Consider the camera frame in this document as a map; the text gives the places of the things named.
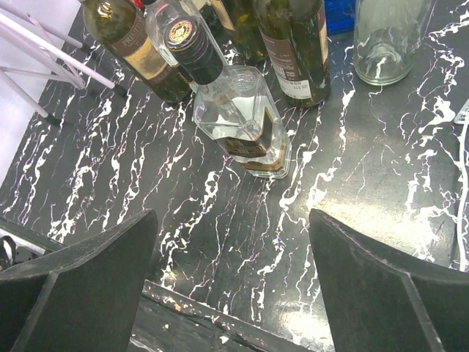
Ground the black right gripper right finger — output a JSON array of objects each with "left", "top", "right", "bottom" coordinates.
[{"left": 309, "top": 209, "right": 468, "bottom": 351}]

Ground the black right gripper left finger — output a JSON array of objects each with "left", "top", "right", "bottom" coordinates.
[{"left": 1, "top": 209, "right": 158, "bottom": 351}]

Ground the clear glass bottle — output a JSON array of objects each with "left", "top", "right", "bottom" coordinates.
[{"left": 353, "top": 0, "right": 435, "bottom": 86}]

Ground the wine bottle silver foil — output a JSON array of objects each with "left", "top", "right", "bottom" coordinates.
[
  {"left": 252, "top": 0, "right": 330, "bottom": 108},
  {"left": 80, "top": 0, "right": 192, "bottom": 103}
]

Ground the blue square glass bottle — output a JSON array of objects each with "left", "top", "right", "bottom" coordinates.
[{"left": 325, "top": 0, "right": 356, "bottom": 34}]

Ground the dark green wine bottle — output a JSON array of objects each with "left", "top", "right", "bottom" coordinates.
[{"left": 221, "top": 0, "right": 268, "bottom": 64}]

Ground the clear liquor bottle gold label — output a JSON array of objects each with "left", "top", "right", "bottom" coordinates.
[{"left": 143, "top": 0, "right": 228, "bottom": 67}]

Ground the lilac music stand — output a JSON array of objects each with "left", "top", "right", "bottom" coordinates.
[{"left": 1, "top": 1, "right": 128, "bottom": 127}]

